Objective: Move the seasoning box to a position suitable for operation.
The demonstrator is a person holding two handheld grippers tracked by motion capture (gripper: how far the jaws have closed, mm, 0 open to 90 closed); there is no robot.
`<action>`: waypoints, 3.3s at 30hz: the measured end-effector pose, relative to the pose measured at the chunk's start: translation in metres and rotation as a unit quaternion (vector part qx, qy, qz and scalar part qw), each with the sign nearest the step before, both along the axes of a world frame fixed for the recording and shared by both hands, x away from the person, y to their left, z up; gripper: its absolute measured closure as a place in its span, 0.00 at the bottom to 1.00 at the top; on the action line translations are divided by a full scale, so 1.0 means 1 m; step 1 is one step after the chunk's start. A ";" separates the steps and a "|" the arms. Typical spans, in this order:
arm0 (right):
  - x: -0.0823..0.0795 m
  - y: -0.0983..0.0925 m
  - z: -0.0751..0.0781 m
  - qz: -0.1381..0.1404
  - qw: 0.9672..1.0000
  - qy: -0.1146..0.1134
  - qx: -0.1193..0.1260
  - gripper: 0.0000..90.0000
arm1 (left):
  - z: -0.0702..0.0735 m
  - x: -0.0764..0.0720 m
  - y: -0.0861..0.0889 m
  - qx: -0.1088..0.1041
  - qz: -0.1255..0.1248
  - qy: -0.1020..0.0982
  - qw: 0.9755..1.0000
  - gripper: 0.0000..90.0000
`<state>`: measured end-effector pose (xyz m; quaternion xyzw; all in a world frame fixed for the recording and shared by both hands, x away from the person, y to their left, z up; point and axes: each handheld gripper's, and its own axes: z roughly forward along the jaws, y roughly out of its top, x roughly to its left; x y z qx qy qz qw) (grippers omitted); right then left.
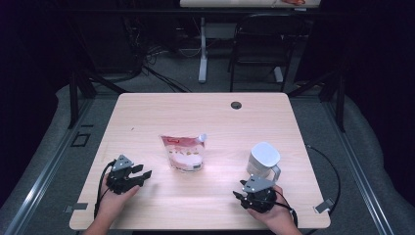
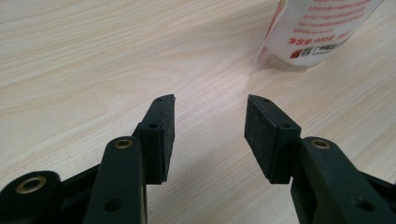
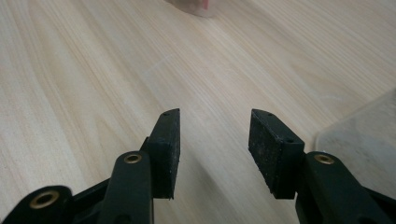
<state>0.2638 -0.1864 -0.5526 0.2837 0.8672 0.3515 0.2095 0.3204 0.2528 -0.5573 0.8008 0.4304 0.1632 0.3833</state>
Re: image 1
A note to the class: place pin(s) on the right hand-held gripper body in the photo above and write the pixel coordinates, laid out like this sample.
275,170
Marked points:
259,197

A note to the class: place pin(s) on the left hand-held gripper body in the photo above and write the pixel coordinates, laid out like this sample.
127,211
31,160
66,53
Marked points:
120,179

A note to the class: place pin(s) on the clear jar with white lid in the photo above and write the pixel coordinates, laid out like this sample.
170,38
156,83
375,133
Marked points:
262,158

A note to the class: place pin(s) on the red and white spout pouch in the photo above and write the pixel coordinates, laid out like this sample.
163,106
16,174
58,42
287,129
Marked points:
184,155

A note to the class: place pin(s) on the person's left hand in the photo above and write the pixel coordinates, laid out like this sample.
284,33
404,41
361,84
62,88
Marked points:
112,202

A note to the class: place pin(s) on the person's right hand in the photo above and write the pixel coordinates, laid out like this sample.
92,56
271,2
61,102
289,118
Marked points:
279,215

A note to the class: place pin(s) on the grey tape piece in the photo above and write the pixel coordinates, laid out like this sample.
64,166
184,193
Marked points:
78,206
324,205

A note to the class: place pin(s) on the black tape square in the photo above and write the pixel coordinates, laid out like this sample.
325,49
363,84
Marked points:
73,140

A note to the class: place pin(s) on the black metal stand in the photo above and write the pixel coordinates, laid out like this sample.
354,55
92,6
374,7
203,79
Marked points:
73,98
340,104

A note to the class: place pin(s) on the white desk foot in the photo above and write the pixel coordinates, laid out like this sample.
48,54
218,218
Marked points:
278,75

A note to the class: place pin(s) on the white desk leg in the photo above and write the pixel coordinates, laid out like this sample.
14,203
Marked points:
203,65

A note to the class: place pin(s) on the black folding chair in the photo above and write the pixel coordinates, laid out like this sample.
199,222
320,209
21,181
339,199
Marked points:
267,24

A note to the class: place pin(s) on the light wooden background desk top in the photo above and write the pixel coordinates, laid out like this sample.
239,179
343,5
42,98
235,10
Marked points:
228,3

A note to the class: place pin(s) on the orange object on background desk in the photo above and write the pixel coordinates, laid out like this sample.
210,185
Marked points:
293,2

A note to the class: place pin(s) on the aluminium floor rail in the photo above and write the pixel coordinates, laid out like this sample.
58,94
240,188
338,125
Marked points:
355,163
49,166

